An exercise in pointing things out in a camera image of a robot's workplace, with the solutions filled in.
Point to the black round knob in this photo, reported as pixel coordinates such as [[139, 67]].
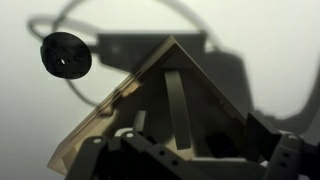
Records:
[[66, 55]]

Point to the square wooden tray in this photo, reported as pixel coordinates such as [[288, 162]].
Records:
[[83, 140]]

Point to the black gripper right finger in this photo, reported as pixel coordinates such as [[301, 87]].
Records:
[[286, 156]]

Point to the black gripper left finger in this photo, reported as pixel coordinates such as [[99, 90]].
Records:
[[100, 156]]

